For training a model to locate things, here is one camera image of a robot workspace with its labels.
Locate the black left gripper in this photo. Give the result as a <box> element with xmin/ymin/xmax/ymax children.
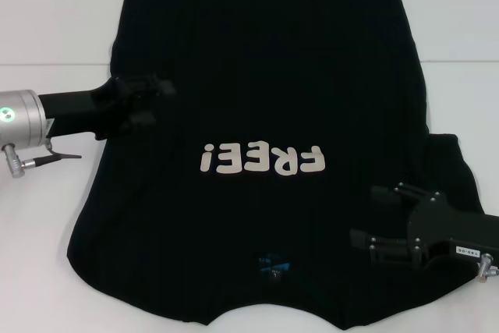
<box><xmin>38</xmin><ymin>73</ymin><xmax>176</xmax><ymax>141</ymax></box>

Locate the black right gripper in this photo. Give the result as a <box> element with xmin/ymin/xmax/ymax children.
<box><xmin>349</xmin><ymin>182</ymin><xmax>499</xmax><ymax>270</ymax></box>

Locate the black shirt with FREE print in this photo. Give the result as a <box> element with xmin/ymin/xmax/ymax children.
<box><xmin>65</xmin><ymin>0</ymin><xmax>481</xmax><ymax>333</ymax></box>

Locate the left arm cable with plug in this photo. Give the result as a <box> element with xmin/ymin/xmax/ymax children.
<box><xmin>2</xmin><ymin>143</ymin><xmax>83</xmax><ymax>179</ymax></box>

